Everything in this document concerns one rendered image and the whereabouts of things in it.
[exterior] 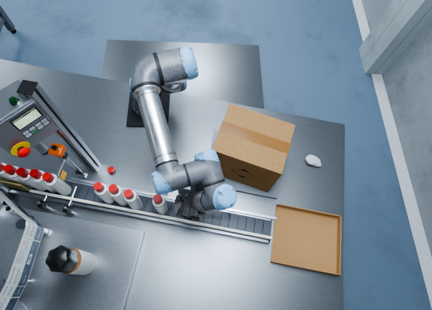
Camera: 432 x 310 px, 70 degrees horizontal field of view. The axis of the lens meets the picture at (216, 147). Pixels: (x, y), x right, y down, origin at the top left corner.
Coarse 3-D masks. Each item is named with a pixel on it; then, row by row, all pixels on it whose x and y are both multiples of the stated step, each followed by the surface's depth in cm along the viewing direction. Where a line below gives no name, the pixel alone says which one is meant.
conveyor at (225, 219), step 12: (48, 192) 139; (72, 192) 140; (84, 192) 140; (144, 204) 140; (168, 204) 140; (204, 216) 139; (216, 216) 139; (228, 216) 140; (240, 216) 140; (240, 228) 138; (252, 228) 138; (264, 228) 139
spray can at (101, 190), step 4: (96, 184) 121; (100, 184) 121; (104, 184) 126; (96, 188) 120; (100, 188) 121; (104, 188) 124; (108, 188) 127; (96, 192) 124; (100, 192) 124; (104, 192) 124; (108, 192) 127; (100, 196) 126; (104, 196) 127; (108, 196) 129; (104, 200) 131; (108, 200) 132; (112, 200) 136; (108, 204) 138
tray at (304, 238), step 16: (288, 208) 148; (304, 208) 145; (288, 224) 145; (304, 224) 145; (320, 224) 146; (336, 224) 146; (288, 240) 142; (304, 240) 142; (320, 240) 143; (336, 240) 143; (272, 256) 139; (288, 256) 139; (304, 256) 139; (320, 256) 140; (336, 256) 140; (336, 272) 137
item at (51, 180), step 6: (48, 174) 121; (54, 174) 126; (48, 180) 121; (54, 180) 124; (60, 180) 129; (48, 186) 125; (54, 186) 126; (60, 186) 129; (66, 186) 134; (60, 192) 134; (66, 192) 136
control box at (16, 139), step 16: (16, 80) 92; (0, 96) 90; (16, 96) 90; (0, 112) 88; (16, 112) 89; (0, 128) 88; (48, 128) 103; (0, 144) 92; (16, 144) 97; (32, 144) 102
